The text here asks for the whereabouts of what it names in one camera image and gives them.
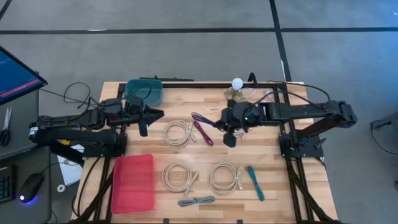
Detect black computer mouse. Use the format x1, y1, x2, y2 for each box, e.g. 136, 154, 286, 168
19, 172, 44, 205

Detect teal bundled cable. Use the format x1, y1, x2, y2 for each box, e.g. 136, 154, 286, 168
246, 166, 266, 202

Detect black left camera cable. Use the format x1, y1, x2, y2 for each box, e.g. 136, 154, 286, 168
123, 83, 153, 106

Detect beige cable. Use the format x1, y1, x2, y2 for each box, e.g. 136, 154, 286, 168
208, 162, 244, 197
161, 162, 200, 197
162, 119, 197, 149

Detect white bundled cable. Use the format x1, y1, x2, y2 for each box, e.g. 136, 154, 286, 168
239, 87, 276, 104

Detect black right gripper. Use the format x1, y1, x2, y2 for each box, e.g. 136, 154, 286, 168
215, 101, 262, 131

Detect black floor cable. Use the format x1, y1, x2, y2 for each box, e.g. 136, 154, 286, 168
369, 119, 398, 156

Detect teal plastic bin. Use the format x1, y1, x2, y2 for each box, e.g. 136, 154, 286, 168
124, 78, 164, 107

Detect black white braided cable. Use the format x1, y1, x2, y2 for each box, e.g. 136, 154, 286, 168
177, 195, 216, 208

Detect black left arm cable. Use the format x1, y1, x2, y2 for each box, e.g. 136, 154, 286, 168
40, 82, 103, 110

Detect bulb lamp with brass base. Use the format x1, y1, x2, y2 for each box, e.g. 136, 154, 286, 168
223, 77, 246, 103

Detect white paper sheet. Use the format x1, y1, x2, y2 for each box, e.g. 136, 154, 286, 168
57, 144, 85, 187

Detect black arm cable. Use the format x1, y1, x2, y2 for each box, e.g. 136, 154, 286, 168
40, 82, 103, 110
254, 80, 332, 110

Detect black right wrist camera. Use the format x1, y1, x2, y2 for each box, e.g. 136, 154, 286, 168
223, 132, 238, 148

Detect black keyboard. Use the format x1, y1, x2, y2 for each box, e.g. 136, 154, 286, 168
0, 166, 15, 205

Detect black handled scissors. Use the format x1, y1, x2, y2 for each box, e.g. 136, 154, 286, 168
0, 106, 12, 147

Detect computer monitor with blue screen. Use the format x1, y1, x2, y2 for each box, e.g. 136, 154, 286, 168
0, 45, 49, 106

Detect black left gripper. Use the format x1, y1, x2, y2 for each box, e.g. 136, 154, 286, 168
125, 96, 165, 126

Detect red translucent plastic bin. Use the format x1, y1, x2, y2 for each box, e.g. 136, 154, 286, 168
111, 153, 155, 215

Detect black aluminium table frame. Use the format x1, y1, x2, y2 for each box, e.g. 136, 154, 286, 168
73, 75, 343, 224

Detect purple cable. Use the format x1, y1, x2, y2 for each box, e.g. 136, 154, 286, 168
190, 112, 218, 128

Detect maroon cable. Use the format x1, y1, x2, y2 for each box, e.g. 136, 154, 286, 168
192, 120, 215, 147

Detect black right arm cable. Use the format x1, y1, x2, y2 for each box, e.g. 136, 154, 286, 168
254, 80, 332, 110

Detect grey desk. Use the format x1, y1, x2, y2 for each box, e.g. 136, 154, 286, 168
0, 88, 52, 224

